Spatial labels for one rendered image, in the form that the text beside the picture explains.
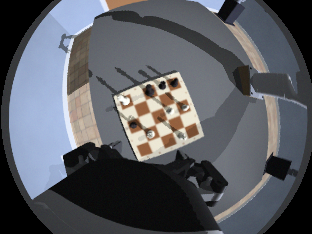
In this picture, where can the beige and brown chessboard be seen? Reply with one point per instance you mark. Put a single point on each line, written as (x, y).
(150, 113)

